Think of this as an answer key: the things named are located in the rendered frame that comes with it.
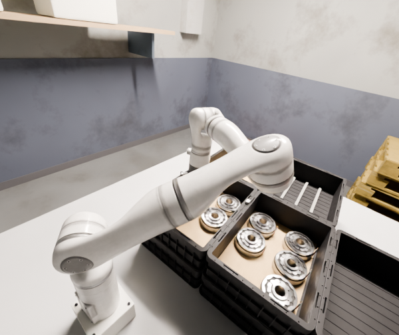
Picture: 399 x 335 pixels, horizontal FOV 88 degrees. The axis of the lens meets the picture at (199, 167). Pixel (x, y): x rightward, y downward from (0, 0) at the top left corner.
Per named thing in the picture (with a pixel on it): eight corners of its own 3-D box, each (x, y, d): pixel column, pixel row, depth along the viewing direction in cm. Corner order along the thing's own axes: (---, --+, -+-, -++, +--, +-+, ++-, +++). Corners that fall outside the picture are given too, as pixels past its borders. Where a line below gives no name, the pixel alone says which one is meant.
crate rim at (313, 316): (309, 338, 47) (313, 334, 46) (203, 258, 60) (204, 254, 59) (333, 231, 75) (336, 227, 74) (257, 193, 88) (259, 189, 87)
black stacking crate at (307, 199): (321, 247, 81) (335, 227, 74) (252, 209, 94) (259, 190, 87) (334, 197, 108) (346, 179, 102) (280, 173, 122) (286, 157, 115)
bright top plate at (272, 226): (268, 238, 76) (269, 236, 75) (245, 223, 80) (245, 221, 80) (279, 223, 82) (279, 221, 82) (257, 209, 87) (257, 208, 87)
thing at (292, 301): (291, 321, 54) (292, 320, 54) (255, 295, 58) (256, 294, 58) (300, 290, 61) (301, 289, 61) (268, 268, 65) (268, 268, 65)
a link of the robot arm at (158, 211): (176, 203, 36) (169, 171, 43) (34, 266, 36) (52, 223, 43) (194, 230, 41) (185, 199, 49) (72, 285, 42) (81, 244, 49)
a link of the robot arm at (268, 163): (303, 144, 36) (169, 204, 36) (304, 181, 42) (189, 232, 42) (274, 122, 43) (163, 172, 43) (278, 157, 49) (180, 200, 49)
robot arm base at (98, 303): (97, 329, 54) (84, 298, 45) (78, 304, 58) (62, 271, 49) (127, 299, 61) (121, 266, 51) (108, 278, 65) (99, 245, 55)
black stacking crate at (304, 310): (293, 351, 52) (312, 334, 46) (200, 276, 66) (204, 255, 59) (321, 247, 80) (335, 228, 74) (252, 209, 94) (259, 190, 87)
